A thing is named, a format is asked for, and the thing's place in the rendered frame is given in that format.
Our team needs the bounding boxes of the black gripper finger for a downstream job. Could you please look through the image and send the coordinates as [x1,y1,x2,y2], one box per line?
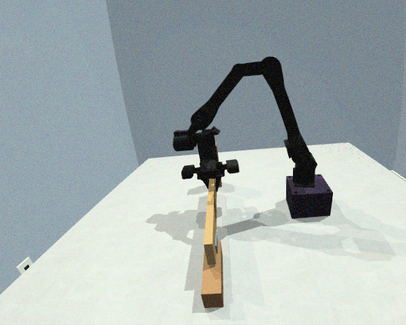
[197,177,209,188]
[216,172,225,192]

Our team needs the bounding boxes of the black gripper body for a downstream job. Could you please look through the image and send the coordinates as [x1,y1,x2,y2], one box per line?
[181,148,240,179]

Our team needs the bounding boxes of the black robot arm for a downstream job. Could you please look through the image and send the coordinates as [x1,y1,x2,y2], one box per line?
[173,57,317,187]

